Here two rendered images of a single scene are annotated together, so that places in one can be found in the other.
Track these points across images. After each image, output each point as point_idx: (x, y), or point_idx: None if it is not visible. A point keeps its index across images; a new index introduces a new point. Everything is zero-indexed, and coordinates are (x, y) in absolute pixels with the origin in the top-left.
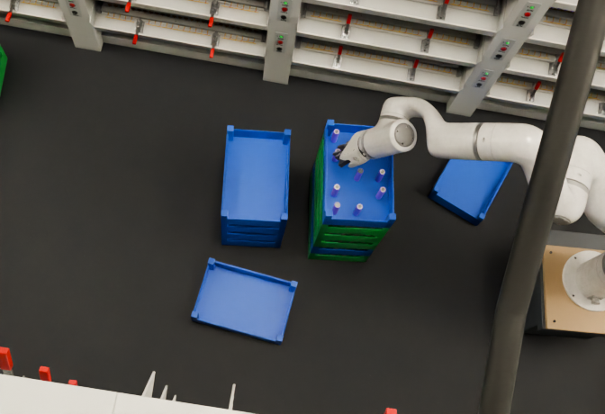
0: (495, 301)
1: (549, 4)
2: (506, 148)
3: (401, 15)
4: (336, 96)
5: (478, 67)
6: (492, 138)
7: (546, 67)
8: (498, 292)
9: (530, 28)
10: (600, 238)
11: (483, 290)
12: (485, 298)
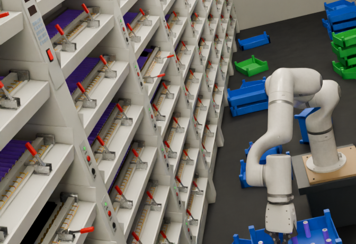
0: (349, 235)
1: (161, 140)
2: (288, 83)
3: (158, 227)
4: None
5: (183, 224)
6: (282, 90)
7: (181, 193)
8: (342, 235)
9: (169, 165)
10: (295, 166)
11: (344, 243)
12: (349, 240)
